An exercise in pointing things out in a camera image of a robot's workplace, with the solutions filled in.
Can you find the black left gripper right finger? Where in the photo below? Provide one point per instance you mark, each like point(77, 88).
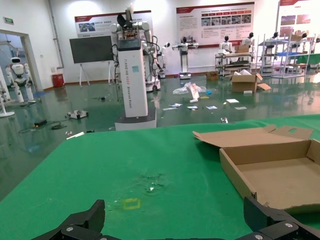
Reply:
point(270, 222)

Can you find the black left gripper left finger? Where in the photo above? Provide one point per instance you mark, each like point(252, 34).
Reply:
point(85, 222)

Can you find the torn-edged open cardboard box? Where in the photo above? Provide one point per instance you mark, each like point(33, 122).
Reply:
point(280, 180)

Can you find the large open cardboard box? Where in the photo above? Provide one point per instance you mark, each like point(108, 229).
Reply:
point(243, 83)

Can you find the small closed cardboard box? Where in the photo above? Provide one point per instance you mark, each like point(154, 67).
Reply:
point(212, 75)

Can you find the green table cloth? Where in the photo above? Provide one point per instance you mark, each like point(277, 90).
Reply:
point(112, 162)

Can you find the white stick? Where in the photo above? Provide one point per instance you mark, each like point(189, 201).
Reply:
point(75, 135)

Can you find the white device on floor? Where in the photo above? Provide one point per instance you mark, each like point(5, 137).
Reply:
point(77, 114)

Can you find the black power adapter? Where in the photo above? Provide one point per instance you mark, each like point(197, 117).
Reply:
point(40, 122)

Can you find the pale flat sheet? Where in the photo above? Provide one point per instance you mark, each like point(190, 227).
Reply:
point(240, 108)

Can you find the white flat sheet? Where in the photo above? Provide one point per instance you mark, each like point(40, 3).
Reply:
point(232, 100)

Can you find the blue booklet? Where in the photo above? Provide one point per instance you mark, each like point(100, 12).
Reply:
point(211, 107)
point(192, 107)
point(173, 106)

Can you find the white foam block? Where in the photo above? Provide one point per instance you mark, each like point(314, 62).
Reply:
point(247, 92)

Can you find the white floor stand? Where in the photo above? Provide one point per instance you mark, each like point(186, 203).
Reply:
point(5, 113)

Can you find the red waste bin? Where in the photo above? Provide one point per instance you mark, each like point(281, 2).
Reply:
point(58, 80)

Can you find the white tower wheeled robot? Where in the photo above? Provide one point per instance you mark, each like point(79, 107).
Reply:
point(132, 82)

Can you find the white packaging carton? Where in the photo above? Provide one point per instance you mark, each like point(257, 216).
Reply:
point(193, 93)

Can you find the clear plastic bag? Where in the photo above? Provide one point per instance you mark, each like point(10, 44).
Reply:
point(180, 90)

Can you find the metal workbench rack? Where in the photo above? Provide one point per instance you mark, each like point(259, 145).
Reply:
point(233, 63)

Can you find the white shelving rack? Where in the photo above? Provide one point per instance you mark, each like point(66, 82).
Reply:
point(285, 58)

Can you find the grey-armed robot on wheeled base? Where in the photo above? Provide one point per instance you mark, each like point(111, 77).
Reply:
point(151, 67)

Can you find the black display on white stand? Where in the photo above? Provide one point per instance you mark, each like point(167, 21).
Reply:
point(91, 48)

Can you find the white humanoid robot black head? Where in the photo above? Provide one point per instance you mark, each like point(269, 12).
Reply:
point(225, 45)
point(248, 41)

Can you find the green exit sign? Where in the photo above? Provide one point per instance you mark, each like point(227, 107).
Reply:
point(8, 20)

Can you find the white pedestal robot arms outstretched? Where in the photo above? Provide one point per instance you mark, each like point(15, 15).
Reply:
point(185, 57)

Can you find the grey wall pipe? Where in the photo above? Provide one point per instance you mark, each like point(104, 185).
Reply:
point(57, 37)

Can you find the wall poster with grey photo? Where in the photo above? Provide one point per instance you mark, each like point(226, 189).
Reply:
point(100, 25)

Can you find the wide red-header wall poster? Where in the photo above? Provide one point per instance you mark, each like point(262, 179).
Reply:
point(215, 25)

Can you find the wall poster with red photos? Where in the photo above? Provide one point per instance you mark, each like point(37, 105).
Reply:
point(297, 17)

